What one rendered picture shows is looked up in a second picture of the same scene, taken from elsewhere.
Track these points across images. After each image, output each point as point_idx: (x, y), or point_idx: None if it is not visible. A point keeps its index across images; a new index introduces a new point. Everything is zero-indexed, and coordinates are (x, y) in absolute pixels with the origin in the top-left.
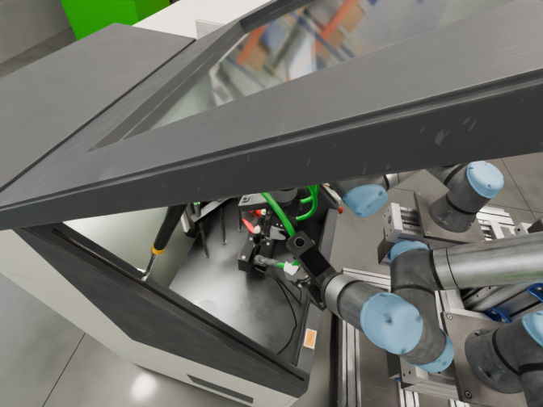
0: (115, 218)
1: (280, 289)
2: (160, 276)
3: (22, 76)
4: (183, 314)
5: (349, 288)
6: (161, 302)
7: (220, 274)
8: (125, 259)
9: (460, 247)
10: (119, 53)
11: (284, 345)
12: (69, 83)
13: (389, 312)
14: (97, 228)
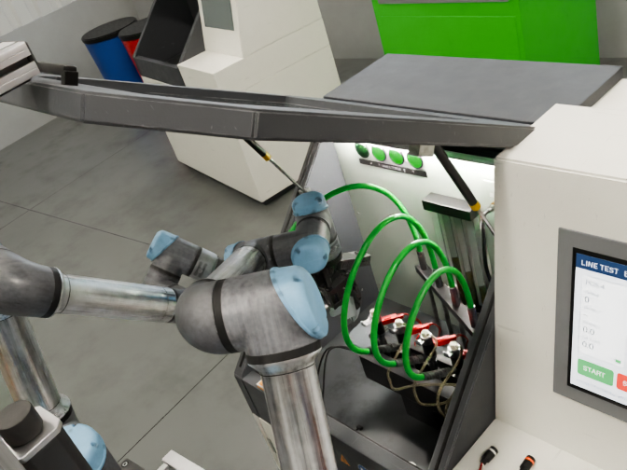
0: (368, 174)
1: (357, 413)
2: (406, 281)
3: (469, 63)
4: (284, 228)
5: (196, 245)
6: (289, 208)
7: None
8: (370, 212)
9: (157, 289)
10: (509, 89)
11: None
12: (447, 83)
13: (160, 230)
14: (353, 163)
